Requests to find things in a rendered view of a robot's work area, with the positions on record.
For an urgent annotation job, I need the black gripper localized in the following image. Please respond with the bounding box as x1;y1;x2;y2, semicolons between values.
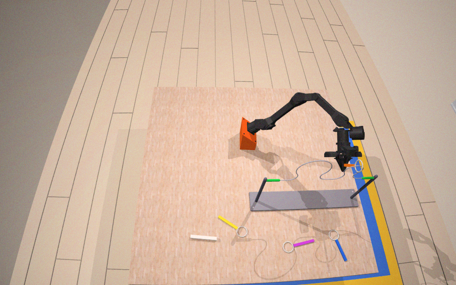
324;140;362;172

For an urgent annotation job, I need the white rectangular bar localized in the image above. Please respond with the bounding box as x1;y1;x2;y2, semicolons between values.
190;235;217;241

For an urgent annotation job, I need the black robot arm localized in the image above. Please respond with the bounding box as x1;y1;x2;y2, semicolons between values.
247;92;365;156

